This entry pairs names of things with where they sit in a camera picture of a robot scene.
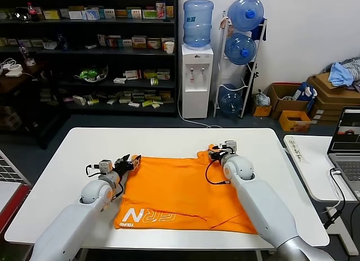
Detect white metal jug rack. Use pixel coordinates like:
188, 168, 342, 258
213, 10, 268, 120

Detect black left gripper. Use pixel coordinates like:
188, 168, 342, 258
112, 153, 142, 175

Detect white side table leg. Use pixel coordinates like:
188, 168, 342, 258
326, 207, 359, 256

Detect yellow storage crate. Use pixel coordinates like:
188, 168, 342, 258
278, 110, 312, 132

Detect blue white bag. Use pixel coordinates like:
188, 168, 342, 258
292, 82, 318, 110

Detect yellow green flat carton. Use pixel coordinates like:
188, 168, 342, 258
43, 9, 61, 20

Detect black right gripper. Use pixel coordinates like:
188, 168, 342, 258
208, 143, 227, 161

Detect clear plastic bottle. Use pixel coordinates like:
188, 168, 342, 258
20, 46, 31, 65

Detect white round device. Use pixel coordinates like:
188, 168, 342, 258
6, 64, 24, 78

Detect orange t-shirt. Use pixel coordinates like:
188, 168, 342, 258
113, 151, 258, 235

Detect small yellow box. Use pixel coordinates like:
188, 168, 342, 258
253, 104, 273, 118

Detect cola bottle red cap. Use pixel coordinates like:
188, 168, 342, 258
27, 2, 41, 22

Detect grey striped cloth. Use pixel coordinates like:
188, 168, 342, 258
339, 57, 360, 93

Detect light blue cloth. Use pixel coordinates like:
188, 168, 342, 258
327, 62, 354, 88

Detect white water dispenser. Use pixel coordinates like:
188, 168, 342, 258
181, 43, 214, 120

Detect green white patterned bowl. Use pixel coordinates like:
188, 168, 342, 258
74, 64, 110, 83

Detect pink beige rag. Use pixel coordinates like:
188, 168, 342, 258
220, 14, 235, 38

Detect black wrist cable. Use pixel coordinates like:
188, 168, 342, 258
204, 159, 233, 186
85, 164, 126, 202

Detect shiny silver kettle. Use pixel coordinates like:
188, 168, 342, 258
15, 7, 31, 21

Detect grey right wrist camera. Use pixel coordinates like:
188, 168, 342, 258
220, 141, 239, 155

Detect white wire rack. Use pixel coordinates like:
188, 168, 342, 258
0, 150, 32, 188

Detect open cardboard box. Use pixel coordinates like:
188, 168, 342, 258
267, 83, 311, 121

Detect colourful tall carton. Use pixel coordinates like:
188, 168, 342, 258
156, 2, 168, 19

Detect labelled white power strip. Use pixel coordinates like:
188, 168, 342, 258
287, 137, 307, 165

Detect labelled blue water jug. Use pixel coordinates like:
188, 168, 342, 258
183, 0, 214, 48

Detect white laptop cable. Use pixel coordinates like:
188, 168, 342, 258
327, 167, 346, 214

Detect orange yellow carton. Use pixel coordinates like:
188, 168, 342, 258
133, 36, 149, 50

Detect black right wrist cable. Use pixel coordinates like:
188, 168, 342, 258
204, 159, 233, 186

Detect brown wooden table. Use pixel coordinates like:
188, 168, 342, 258
0, 62, 48, 110

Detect grey laptop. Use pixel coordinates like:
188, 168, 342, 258
326, 106, 360, 201

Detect black cable with clamp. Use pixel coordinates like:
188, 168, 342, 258
322, 167, 360, 245

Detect stacked brown cardboard boxes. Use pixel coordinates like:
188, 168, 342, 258
305, 72, 360, 124

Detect white carton red print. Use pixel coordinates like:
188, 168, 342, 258
147, 38, 163, 50

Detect dark blue bottle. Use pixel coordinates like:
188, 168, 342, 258
57, 34, 69, 51

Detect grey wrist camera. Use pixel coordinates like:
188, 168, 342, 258
98, 159, 113, 176
220, 141, 239, 155

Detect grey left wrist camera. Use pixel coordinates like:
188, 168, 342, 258
98, 159, 113, 176

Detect grey plastic bag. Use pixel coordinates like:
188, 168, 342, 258
255, 92, 271, 107

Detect black shelf unit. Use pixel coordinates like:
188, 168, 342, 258
0, 0, 179, 118

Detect blue white carton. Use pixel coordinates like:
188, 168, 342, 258
83, 8, 101, 21

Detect white dispenser power cable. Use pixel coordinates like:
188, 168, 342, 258
178, 85, 223, 130

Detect dark blue cloth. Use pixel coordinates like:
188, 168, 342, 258
251, 18, 268, 43

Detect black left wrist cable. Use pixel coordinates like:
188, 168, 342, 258
85, 164, 126, 202

